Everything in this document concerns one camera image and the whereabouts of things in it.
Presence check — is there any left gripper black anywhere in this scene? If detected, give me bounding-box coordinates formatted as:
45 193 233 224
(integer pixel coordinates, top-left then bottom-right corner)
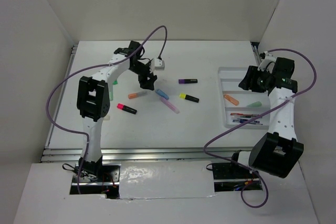
129 61 158 91

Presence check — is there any blue translucent highlighter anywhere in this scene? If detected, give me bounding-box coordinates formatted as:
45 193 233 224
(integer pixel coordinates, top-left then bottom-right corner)
155 89 169 100

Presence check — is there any pale green highlighter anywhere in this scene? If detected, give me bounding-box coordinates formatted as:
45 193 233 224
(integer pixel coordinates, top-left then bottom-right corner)
247 101 263 108

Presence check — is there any orange translucent highlighter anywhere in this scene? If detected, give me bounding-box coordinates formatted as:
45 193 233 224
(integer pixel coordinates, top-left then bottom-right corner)
223 94 239 106

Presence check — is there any red pen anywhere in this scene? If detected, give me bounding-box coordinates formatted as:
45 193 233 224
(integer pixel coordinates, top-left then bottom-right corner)
230 113 258 118

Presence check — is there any pink black highlighter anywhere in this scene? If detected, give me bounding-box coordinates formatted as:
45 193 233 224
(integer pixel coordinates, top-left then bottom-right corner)
117 103 137 114

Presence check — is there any yellow black highlighter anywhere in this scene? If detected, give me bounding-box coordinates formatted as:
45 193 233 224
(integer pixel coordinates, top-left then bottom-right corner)
179 93 200 103

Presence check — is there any purple black highlighter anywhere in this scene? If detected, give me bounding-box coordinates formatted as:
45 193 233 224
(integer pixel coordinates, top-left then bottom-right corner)
178 79 198 84

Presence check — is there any blue purple pen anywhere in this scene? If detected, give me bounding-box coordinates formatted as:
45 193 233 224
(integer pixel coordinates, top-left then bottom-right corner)
233 119 262 125

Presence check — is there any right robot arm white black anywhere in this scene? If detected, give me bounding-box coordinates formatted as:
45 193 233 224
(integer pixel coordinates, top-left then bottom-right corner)
238 54 304 178

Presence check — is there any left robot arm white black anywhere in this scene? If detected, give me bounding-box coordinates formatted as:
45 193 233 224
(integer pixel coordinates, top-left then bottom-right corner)
77 41 157 182

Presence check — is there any orange grey highlighter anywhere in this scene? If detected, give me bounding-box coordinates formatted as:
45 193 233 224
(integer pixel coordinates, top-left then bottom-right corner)
128 90 147 99

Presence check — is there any white compartment tray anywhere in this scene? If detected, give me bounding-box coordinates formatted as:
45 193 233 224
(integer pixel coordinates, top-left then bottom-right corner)
218 67 270 128

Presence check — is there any pink translucent highlighter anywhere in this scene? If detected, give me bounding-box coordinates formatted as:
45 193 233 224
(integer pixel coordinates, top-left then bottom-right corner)
160 97 180 114

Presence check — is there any white foil cover panel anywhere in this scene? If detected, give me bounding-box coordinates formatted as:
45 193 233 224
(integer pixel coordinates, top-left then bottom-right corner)
119 161 215 199

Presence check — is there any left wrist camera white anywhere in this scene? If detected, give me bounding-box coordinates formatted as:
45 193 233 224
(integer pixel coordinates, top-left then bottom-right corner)
150 58 165 72

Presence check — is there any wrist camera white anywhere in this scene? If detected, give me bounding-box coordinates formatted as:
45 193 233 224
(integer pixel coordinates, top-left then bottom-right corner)
258 51 276 71
150 58 165 72

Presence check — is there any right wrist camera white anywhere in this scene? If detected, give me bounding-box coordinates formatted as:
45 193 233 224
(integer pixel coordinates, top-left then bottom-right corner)
258 51 276 71

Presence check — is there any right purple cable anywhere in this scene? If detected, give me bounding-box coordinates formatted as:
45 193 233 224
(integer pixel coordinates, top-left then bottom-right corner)
203 48 317 209

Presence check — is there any purple cable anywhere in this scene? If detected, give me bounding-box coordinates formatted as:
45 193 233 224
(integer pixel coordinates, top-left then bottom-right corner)
203 48 317 209
46 25 168 195

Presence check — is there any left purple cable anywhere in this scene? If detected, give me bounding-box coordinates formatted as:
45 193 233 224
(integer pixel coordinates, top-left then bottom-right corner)
46 25 168 195

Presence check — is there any aluminium frame rail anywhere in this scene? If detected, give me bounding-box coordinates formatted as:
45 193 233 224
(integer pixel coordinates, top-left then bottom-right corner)
40 147 263 163

